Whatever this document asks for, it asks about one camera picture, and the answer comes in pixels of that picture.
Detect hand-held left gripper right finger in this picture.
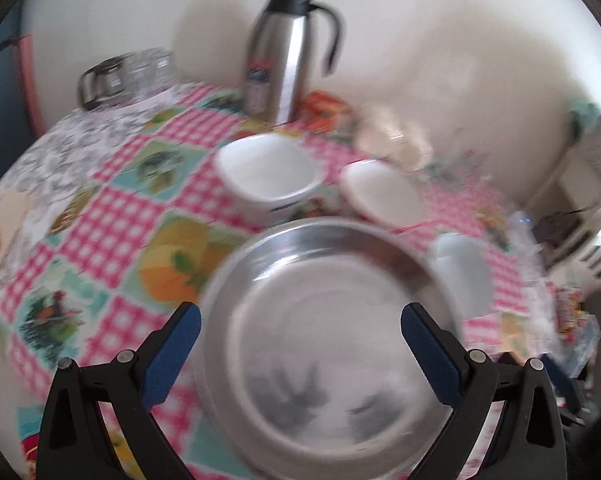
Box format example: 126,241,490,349
400,302,568,480

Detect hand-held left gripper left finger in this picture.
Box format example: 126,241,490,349
35,301,204,480

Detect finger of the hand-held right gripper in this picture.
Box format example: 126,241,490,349
543,357,588,413

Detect pale white bowl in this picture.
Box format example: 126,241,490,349
427,232,493,321

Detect large stainless steel bowl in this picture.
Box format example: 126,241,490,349
193,217,463,480

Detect white bowl with red rim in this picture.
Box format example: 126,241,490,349
339,159,428,231

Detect tall white printed bowl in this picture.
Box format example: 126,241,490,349
214,134,325,223

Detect pink checked fruit tablecloth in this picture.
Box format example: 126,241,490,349
0,82,556,480

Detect black charger adapter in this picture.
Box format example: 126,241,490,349
535,212,582,247

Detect white power strip with charger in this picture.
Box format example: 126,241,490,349
505,207,542,242

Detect white shelf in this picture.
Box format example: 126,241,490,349
525,125,601,286

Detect bag of white buns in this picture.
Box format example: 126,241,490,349
355,102,433,171

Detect orange snack packet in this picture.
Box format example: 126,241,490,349
300,91,353,133

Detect green cloth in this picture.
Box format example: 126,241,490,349
567,100,601,132

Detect small glass teapot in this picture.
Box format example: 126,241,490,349
78,59,127,111

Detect clear glass cup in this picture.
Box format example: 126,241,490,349
123,52,154,98
150,47,177,93

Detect pink pole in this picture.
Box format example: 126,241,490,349
14,34,45,137

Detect stainless steel thermos jug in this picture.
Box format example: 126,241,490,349
241,0,343,126

